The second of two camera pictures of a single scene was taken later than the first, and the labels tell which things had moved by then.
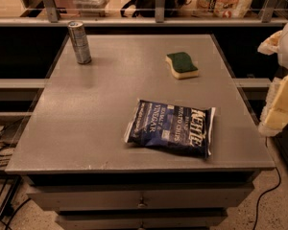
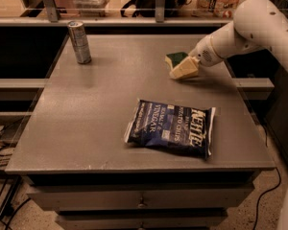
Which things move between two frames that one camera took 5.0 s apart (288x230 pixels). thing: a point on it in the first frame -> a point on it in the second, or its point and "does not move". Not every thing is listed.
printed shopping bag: x=231 y=1 does not move
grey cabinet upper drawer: x=141 y=196 does not move
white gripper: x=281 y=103 -> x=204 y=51
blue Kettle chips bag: x=177 y=127 does not move
